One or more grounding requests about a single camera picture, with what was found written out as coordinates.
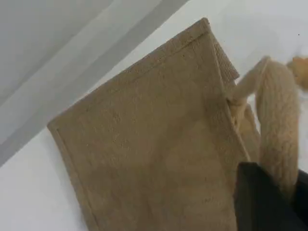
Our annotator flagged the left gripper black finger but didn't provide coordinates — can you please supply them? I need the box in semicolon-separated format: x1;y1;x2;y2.
234;162;294;231
292;169;308;231

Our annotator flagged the brown burlap tote bag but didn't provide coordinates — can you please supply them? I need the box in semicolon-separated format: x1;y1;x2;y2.
47;17;303;231

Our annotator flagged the long striped bread loaf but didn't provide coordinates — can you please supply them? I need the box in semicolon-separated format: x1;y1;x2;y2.
285;55;308;91

